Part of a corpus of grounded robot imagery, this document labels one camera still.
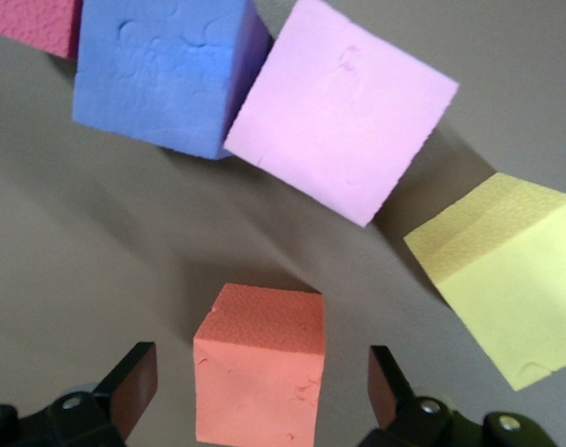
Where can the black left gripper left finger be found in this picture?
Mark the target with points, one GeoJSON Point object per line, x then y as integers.
{"type": "Point", "coordinates": [125, 391]}

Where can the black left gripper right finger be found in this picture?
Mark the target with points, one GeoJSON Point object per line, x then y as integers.
{"type": "Point", "coordinates": [394, 400]}

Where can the orange foam cube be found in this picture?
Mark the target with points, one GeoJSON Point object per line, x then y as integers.
{"type": "Point", "coordinates": [260, 363]}

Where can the pink foam cube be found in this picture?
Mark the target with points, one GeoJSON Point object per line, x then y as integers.
{"type": "Point", "coordinates": [339, 116]}

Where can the yellow foam cube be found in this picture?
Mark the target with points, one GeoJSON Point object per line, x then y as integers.
{"type": "Point", "coordinates": [497, 279]}

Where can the purple foam cube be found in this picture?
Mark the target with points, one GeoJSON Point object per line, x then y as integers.
{"type": "Point", "coordinates": [152, 74]}

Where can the red foam cube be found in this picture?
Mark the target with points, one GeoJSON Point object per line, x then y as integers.
{"type": "Point", "coordinates": [27, 23]}

